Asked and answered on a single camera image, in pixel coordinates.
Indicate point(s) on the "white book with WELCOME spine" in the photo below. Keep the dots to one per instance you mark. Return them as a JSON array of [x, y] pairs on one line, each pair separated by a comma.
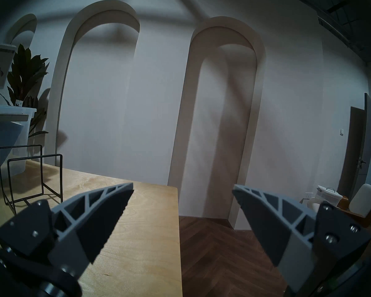
[[1, 58]]

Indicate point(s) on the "white object on armchair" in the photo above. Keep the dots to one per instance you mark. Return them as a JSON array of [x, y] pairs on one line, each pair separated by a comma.
[[329, 193]]

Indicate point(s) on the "dark door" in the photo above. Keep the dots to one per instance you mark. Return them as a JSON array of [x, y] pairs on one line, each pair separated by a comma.
[[355, 144]]

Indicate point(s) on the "clear plastic storage box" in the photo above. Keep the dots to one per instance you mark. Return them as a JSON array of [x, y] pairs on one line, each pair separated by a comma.
[[15, 109]]

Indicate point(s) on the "tall green potted plant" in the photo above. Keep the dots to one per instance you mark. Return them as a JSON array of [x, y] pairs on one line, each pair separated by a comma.
[[27, 73]]

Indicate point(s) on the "cream and wood armchair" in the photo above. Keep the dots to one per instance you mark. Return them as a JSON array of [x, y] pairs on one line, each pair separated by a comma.
[[366, 197]]

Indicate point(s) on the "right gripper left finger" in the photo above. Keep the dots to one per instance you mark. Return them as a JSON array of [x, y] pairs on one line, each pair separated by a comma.
[[89, 217]]

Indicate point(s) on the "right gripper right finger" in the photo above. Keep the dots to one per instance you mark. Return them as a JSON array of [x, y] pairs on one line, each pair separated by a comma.
[[275, 222]]

